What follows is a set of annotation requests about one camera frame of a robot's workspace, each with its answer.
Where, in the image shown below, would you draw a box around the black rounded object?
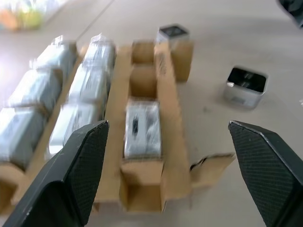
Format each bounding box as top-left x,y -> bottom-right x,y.
276,0 -> 303,29

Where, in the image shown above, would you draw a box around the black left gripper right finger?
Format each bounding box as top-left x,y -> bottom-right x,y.
228,120 -> 303,227

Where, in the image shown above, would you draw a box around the silver camera in plastic wrap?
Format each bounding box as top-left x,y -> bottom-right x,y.
124,98 -> 163,159
81,35 -> 117,71
48,103 -> 105,162
67,67 -> 112,107
8,68 -> 64,115
0,107 -> 47,171
29,35 -> 78,73

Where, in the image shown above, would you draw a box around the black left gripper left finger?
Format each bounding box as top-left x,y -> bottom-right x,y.
2,120 -> 110,227

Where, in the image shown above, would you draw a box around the orange and yellow blurred items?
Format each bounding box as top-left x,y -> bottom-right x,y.
0,0 -> 49,30

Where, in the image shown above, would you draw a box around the silver camera with black face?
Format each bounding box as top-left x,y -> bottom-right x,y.
157,23 -> 191,46
223,67 -> 269,110

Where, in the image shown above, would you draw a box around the brown cardboard divider tray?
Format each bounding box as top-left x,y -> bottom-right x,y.
0,40 -> 235,215

